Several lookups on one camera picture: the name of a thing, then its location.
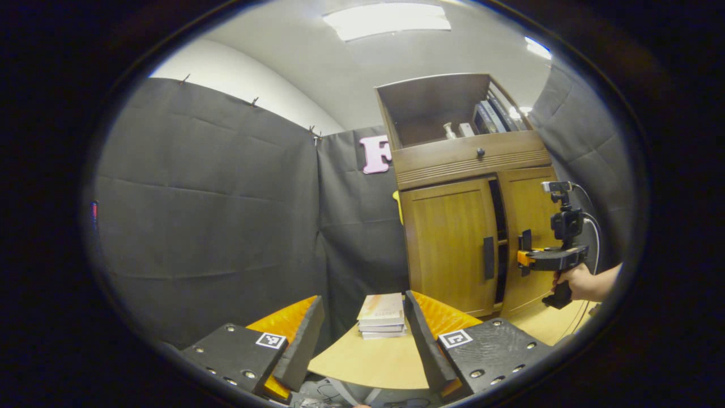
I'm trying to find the black backdrop cloth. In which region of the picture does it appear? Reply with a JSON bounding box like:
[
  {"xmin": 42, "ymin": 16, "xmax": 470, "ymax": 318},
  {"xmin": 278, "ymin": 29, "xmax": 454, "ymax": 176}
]
[{"xmin": 91, "ymin": 62, "xmax": 635, "ymax": 346}]

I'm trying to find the wooden shoe cabinet door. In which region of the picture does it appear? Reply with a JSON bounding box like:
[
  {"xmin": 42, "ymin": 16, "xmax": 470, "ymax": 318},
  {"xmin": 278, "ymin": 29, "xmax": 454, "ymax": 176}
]
[
  {"xmin": 399, "ymin": 177, "xmax": 500, "ymax": 318},
  {"xmin": 498, "ymin": 166, "xmax": 567, "ymax": 319}
]

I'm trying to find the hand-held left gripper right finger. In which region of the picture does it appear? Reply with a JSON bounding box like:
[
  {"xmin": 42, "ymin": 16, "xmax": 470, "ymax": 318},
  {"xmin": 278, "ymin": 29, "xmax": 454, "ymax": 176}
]
[{"xmin": 404, "ymin": 290, "xmax": 553, "ymax": 404}]

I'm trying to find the wooden cabinet drawer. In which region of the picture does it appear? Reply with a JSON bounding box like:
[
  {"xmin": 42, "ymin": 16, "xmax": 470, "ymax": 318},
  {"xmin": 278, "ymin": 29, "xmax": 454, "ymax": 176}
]
[{"xmin": 391, "ymin": 130, "xmax": 553, "ymax": 192}]

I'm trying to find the large ceiling light panel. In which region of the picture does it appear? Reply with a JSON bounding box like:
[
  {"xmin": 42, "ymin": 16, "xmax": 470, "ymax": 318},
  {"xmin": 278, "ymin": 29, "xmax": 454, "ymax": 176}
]
[{"xmin": 323, "ymin": 3, "xmax": 452, "ymax": 41}]

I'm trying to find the wooden double-door shoe cabinet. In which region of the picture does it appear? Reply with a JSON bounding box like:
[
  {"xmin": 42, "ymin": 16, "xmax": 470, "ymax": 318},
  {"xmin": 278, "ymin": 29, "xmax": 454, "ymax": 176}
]
[{"xmin": 375, "ymin": 73, "xmax": 567, "ymax": 319}]

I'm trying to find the beige flat book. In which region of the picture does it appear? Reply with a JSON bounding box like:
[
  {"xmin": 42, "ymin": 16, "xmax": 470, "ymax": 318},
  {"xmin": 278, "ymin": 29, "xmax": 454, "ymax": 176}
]
[{"xmin": 357, "ymin": 293, "xmax": 406, "ymax": 325}]

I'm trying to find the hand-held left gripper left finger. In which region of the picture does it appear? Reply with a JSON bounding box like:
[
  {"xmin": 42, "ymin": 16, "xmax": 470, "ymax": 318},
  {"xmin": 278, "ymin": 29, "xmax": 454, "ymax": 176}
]
[{"xmin": 180, "ymin": 295, "xmax": 325, "ymax": 404}]

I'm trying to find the white cable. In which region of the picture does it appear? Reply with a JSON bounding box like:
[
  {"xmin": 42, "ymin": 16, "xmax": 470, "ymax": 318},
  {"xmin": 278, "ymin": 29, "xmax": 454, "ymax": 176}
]
[{"xmin": 555, "ymin": 215, "xmax": 601, "ymax": 343}]

